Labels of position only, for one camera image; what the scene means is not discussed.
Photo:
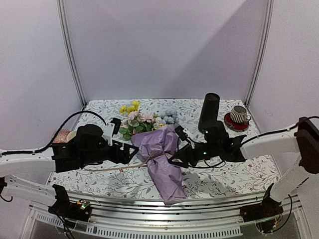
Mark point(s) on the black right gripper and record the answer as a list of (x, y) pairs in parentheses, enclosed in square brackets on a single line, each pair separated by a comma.
[(183, 152)]

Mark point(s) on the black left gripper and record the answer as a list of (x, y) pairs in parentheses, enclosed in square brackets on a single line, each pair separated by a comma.
[(125, 158)]

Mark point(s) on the flower bouquet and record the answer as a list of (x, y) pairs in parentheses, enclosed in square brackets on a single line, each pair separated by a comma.
[(155, 136)]

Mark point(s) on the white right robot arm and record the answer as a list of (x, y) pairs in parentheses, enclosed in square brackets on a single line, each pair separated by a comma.
[(301, 138)]

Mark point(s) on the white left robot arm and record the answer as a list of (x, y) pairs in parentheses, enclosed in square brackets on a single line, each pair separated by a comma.
[(13, 163)]

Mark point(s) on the tall black vase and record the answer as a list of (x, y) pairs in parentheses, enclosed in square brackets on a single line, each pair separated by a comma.
[(209, 109)]

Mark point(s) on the red round saucer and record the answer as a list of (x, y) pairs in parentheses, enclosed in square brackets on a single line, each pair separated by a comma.
[(238, 127)]

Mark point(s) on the striped ceramic cup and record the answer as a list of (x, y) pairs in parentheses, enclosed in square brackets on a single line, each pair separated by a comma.
[(239, 114)]

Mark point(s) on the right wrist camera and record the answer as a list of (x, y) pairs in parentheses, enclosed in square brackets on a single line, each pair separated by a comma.
[(183, 134)]

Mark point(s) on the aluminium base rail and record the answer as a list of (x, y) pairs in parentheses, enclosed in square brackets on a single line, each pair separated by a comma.
[(121, 218)]

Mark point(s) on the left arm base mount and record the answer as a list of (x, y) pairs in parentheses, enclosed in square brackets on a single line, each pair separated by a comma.
[(63, 207)]

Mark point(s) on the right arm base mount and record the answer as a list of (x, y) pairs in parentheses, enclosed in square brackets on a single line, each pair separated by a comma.
[(264, 209)]

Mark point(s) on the left aluminium frame post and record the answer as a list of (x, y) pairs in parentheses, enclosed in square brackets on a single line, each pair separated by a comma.
[(69, 51)]

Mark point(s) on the aluminium frame post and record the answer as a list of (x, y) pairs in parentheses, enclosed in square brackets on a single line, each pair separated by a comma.
[(69, 51), (261, 51)]

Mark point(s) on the right aluminium frame post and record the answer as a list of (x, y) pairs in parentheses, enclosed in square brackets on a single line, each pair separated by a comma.
[(261, 51)]

